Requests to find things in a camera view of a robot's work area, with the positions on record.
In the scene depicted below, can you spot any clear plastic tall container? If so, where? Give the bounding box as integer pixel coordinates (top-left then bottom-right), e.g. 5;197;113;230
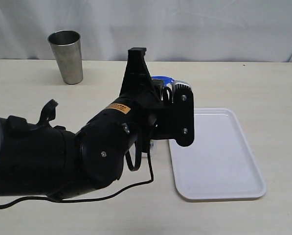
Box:
150;140;157;155

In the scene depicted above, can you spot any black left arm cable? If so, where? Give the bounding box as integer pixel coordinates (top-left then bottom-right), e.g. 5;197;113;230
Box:
0;88;172;210

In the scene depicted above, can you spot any white rectangular plastic tray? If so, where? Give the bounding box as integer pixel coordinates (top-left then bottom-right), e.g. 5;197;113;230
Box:
169;108;267;202

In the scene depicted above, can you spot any blue plastic lid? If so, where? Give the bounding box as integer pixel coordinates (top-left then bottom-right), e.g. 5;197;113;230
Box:
151;75;175;86

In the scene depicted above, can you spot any white fabric backdrop curtain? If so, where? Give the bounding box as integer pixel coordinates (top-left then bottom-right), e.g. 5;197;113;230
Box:
0;0;292;62

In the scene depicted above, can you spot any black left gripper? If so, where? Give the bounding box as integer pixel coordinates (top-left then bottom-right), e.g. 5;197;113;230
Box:
119;47;175;140

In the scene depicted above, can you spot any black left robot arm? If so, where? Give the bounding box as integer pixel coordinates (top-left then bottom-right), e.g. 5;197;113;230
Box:
0;47;170;203

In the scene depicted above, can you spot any stainless steel tumbler cup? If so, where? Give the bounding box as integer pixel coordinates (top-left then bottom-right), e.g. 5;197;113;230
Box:
47;30;83;85

